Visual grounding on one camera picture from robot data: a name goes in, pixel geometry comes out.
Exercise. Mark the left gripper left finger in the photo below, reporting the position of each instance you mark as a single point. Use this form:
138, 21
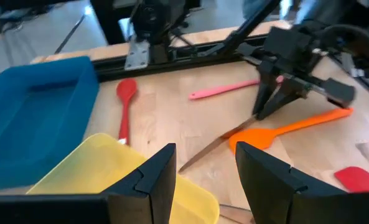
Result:
159, 193

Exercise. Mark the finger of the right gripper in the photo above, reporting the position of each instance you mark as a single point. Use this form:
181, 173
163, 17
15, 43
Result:
263, 93
282, 99

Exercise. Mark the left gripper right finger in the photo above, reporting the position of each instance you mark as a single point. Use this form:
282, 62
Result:
265, 186

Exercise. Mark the pink silicone spatula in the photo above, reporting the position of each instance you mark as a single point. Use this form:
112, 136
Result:
221, 90

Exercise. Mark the orange silicone spatula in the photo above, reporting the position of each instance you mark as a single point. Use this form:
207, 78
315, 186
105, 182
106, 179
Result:
255, 137

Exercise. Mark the copper table knife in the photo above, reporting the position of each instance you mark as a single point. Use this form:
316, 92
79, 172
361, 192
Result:
209, 149

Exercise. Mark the red silicone spatula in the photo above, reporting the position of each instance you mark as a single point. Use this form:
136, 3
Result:
358, 180

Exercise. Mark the red silicone spoon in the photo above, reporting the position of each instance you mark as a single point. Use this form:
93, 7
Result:
126, 90

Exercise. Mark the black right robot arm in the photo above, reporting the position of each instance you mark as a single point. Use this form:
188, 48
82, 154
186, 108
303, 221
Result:
154, 18

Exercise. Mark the yellow translucent plastic bin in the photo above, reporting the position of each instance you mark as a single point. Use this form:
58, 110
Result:
94, 168

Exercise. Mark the blue plastic bin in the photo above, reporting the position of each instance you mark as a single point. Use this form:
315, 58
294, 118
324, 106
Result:
31, 124

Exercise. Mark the black aluminium table frame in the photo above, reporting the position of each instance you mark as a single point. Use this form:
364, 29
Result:
187, 57

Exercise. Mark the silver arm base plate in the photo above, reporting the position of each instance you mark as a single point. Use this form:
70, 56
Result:
137, 56

